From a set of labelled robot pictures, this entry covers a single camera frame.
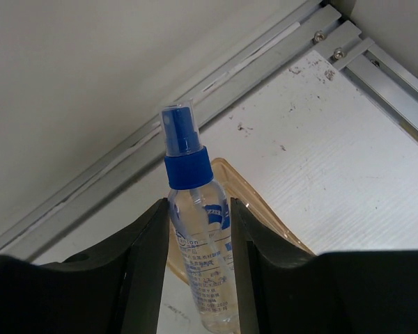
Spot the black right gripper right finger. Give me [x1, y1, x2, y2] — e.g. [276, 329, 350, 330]
[231, 200, 418, 333]

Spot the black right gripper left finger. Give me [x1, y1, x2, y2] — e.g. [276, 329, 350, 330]
[0, 199, 169, 333]

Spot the amber plastic tray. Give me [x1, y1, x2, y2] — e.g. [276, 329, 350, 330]
[167, 157, 317, 288]

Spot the aluminium side rail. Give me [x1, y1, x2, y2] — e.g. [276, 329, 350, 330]
[326, 21, 418, 142]

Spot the aluminium back rail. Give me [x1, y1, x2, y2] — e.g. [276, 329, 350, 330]
[0, 1, 341, 260]

